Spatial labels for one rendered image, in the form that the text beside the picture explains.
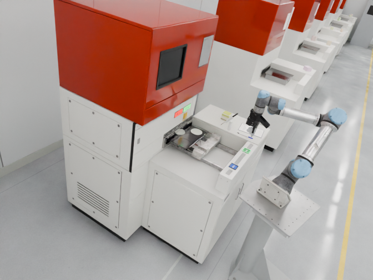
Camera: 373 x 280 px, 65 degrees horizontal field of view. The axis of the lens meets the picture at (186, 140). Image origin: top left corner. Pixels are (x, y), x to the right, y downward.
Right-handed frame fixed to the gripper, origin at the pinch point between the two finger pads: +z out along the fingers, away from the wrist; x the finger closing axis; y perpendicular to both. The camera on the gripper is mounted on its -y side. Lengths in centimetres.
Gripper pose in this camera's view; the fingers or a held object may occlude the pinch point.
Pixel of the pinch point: (252, 135)
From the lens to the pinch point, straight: 224.7
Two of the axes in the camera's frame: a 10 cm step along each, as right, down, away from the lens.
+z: -1.7, 8.2, 5.4
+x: -5.1, 4.0, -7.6
